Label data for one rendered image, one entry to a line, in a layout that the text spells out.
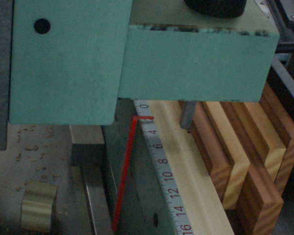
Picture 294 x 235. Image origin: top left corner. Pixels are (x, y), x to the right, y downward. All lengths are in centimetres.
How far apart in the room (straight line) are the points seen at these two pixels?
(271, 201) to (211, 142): 8
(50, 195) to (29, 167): 10
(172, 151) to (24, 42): 18
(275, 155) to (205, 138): 6
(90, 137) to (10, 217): 13
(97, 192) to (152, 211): 18
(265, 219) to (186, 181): 8
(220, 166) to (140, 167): 7
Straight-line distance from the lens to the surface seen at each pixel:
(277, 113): 57
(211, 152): 54
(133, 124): 55
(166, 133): 55
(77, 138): 69
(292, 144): 55
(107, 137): 70
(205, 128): 57
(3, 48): 41
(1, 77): 42
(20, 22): 41
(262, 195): 52
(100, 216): 65
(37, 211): 63
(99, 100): 45
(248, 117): 59
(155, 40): 47
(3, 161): 73
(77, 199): 69
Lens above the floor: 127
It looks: 35 degrees down
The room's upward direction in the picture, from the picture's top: 11 degrees clockwise
